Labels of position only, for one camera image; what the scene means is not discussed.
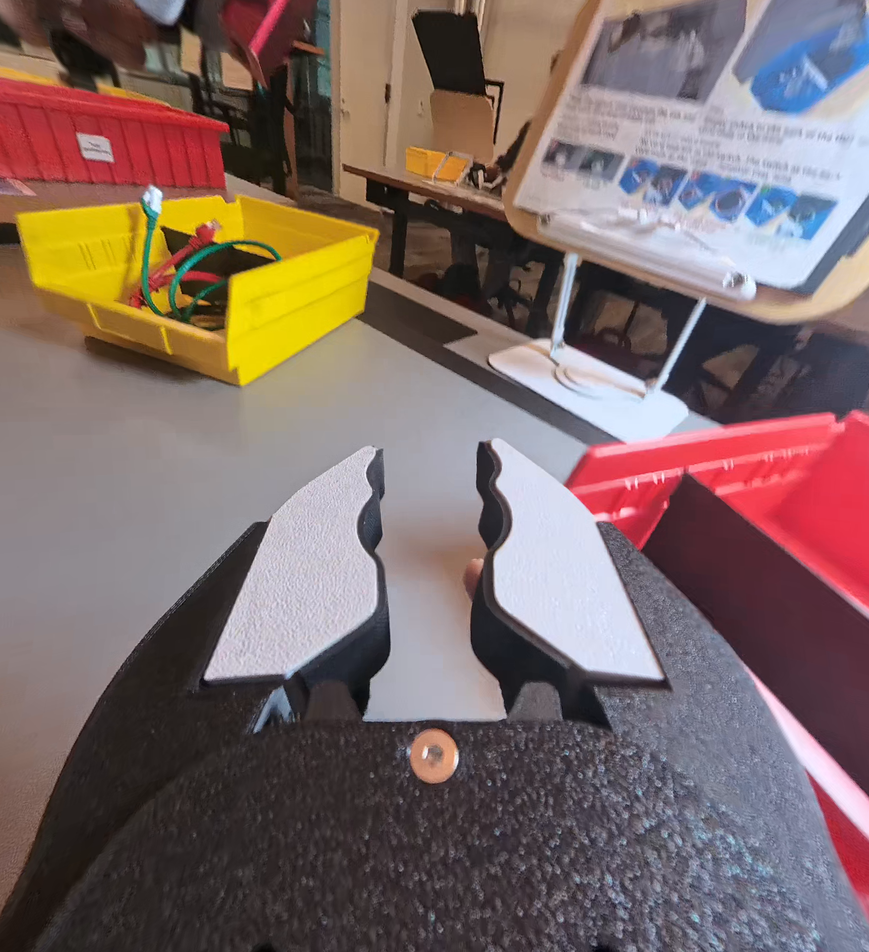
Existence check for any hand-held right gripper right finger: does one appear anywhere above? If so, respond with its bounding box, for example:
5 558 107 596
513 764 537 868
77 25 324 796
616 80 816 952
469 438 665 721

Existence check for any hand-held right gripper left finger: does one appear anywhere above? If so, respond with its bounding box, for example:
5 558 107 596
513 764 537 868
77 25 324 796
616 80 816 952
201 445 392 717

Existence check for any red plastic bin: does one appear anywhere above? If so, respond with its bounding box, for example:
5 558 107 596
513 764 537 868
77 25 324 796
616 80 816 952
566 410 869 952

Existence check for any yellow plastic bin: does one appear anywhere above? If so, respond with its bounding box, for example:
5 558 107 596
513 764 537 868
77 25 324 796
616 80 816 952
16 194 379 386

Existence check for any red ethernet cable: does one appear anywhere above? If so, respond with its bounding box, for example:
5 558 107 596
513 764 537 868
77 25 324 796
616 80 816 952
129 219 227 308

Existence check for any green ethernet cable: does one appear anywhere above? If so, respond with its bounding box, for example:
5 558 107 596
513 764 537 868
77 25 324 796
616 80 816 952
140 186 282 322

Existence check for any black bin divider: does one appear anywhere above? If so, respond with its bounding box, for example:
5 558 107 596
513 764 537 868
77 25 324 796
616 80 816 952
641 475 869 837
160 226 274 298

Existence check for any wooden table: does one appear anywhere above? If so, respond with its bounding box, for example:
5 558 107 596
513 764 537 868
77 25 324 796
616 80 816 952
342 163 561 335

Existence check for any plywood workbench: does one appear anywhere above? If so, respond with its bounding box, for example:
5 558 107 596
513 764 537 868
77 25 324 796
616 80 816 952
0 174 286 224

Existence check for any small yellow parts bin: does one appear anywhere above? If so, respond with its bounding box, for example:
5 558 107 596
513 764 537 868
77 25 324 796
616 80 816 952
404 146 472 184

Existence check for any red ribbed tote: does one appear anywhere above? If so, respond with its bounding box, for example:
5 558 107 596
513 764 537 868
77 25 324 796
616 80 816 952
0 70 228 190

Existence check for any black board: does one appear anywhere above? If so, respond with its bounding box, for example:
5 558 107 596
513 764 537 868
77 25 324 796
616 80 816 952
410 9 506 112

